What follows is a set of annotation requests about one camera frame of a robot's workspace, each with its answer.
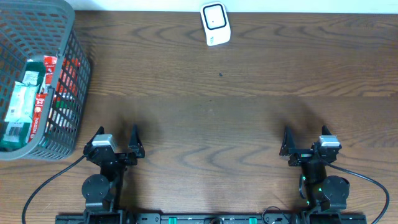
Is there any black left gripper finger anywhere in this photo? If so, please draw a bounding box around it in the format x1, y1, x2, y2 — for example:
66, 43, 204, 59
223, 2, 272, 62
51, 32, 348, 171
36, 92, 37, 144
128, 125, 145, 158
90, 126, 104, 144

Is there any red Nescafe stick sachet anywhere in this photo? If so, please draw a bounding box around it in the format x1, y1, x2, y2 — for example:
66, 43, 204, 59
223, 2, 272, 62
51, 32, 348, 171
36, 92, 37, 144
28, 94, 47, 142

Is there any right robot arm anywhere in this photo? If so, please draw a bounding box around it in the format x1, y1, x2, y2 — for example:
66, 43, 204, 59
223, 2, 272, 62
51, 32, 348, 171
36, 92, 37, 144
279, 126, 349, 223

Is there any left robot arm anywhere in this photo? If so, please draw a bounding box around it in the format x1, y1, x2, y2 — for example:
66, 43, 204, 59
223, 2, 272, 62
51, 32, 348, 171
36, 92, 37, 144
81, 125, 145, 224

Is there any white barcode scanner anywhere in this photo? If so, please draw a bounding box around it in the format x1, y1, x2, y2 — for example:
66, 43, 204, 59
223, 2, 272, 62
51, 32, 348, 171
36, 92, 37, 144
200, 2, 231, 47

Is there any pale green wipes packet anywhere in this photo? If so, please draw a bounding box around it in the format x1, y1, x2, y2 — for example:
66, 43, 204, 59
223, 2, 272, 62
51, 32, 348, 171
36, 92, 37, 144
5, 82, 39, 123

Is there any red snack packet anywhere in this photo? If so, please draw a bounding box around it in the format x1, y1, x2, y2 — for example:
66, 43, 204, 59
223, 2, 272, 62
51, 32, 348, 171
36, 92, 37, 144
39, 55, 58, 95

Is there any green snack packet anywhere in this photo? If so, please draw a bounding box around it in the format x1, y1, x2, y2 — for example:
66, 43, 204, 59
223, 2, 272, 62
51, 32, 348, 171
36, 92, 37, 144
1, 60, 45, 152

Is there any grey plastic shopping basket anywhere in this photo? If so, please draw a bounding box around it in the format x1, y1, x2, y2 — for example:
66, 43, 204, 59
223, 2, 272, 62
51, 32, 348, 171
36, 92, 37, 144
1, 1, 91, 161

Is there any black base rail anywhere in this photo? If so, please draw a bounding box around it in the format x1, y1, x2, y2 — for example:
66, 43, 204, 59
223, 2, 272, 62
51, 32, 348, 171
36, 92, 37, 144
55, 212, 368, 224

